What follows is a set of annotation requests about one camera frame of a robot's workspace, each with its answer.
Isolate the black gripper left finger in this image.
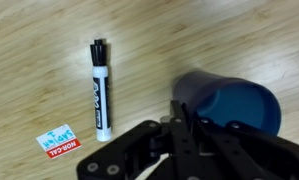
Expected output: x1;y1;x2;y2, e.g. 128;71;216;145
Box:
76;99;223;180

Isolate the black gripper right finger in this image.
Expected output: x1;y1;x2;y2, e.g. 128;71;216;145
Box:
193;116;299;180

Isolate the black white dry-erase marker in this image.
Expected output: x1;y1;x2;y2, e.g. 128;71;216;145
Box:
89;38;113;143

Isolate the blue plastic cup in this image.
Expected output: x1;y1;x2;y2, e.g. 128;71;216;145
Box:
171;68;283;137

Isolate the small red white packet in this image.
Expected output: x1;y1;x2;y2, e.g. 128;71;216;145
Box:
35;123;82;160

